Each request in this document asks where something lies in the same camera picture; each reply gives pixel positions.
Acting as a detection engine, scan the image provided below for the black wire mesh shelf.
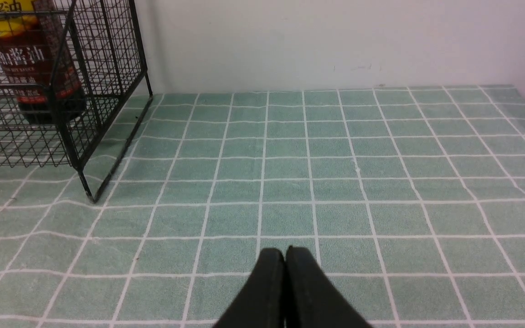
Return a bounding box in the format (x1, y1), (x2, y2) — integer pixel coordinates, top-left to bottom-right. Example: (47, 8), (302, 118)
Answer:
(0, 0), (154, 203)

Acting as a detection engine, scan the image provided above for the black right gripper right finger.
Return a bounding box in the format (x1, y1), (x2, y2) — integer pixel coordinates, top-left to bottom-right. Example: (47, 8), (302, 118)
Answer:
(285, 246), (371, 328)

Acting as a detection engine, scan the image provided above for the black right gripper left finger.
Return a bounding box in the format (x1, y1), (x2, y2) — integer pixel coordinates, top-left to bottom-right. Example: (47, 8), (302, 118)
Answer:
(214, 248), (285, 328)

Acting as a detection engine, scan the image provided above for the green checkered tablecloth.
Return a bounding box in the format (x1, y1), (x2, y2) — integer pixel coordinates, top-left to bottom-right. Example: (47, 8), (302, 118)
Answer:
(0, 85), (525, 328)

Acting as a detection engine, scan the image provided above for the soy sauce bottle brown cap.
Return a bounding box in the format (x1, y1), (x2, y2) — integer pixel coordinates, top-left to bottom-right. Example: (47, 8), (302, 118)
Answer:
(0, 0), (86, 125)

